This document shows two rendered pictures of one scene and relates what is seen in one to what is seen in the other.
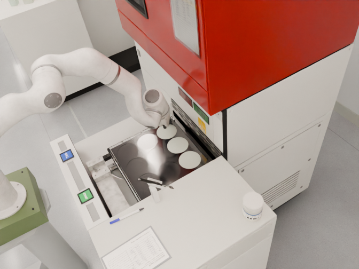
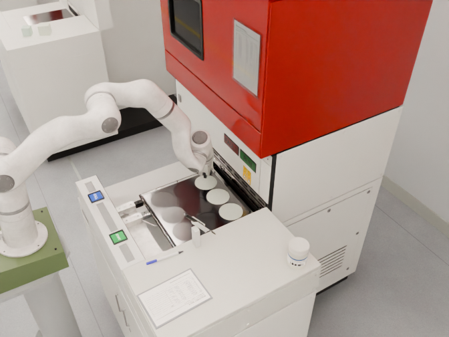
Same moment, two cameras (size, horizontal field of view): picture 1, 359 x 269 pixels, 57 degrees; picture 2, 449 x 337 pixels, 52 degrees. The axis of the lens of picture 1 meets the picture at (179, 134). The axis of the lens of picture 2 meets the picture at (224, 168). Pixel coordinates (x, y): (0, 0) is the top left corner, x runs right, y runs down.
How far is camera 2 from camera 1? 0.49 m
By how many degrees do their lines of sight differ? 10
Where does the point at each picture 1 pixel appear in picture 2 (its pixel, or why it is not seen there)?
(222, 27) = (281, 71)
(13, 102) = (68, 124)
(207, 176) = (250, 226)
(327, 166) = (378, 251)
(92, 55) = (151, 86)
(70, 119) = (72, 177)
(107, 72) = (162, 105)
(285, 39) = (337, 91)
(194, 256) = (236, 297)
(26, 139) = not seen: hidden behind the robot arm
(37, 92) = (96, 114)
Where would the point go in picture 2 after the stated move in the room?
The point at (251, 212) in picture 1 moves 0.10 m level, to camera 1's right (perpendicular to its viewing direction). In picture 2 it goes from (296, 257) to (325, 253)
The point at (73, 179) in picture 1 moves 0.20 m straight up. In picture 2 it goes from (103, 220) to (95, 182)
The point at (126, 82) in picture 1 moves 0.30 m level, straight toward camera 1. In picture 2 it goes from (178, 118) to (198, 168)
